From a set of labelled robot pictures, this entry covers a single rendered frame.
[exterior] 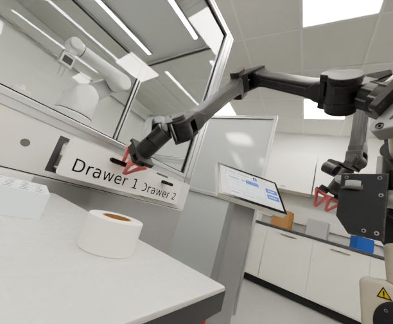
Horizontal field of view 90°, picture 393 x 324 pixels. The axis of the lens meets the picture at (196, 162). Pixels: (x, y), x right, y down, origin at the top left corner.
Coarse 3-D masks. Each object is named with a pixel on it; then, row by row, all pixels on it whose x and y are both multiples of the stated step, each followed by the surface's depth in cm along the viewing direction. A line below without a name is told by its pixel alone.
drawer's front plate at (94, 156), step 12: (72, 144) 55; (84, 144) 57; (72, 156) 55; (84, 156) 58; (96, 156) 61; (108, 156) 64; (60, 168) 53; (84, 168) 58; (108, 168) 64; (120, 168) 67; (132, 168) 71; (84, 180) 58; (96, 180) 61; (108, 180) 64; (132, 180) 72; (144, 180) 76; (132, 192) 72
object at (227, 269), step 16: (240, 208) 139; (224, 224) 144; (240, 224) 137; (224, 240) 136; (240, 240) 136; (224, 256) 132; (240, 256) 134; (224, 272) 130; (240, 272) 133; (224, 304) 127; (208, 320) 123; (224, 320) 126
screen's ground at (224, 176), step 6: (222, 174) 140; (228, 174) 143; (222, 180) 136; (234, 180) 141; (240, 180) 143; (264, 180) 155; (228, 186) 133; (264, 186) 149; (270, 186) 152; (228, 192) 129; (246, 192) 136; (276, 192) 149; (246, 198) 131; (258, 198) 136; (264, 198) 139; (264, 204) 134; (270, 204) 136; (276, 204) 139; (282, 210) 136
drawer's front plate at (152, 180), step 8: (152, 176) 89; (160, 176) 93; (144, 184) 86; (152, 184) 90; (160, 184) 93; (176, 184) 102; (144, 192) 87; (152, 192) 90; (160, 192) 94; (168, 192) 98; (176, 192) 103; (160, 200) 94; (168, 200) 99; (176, 200) 104
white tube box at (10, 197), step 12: (0, 180) 29; (12, 180) 34; (0, 192) 26; (12, 192) 27; (24, 192) 28; (36, 192) 28; (48, 192) 31; (0, 204) 26; (12, 204) 27; (24, 204) 28; (36, 204) 28; (12, 216) 27; (24, 216) 28; (36, 216) 28
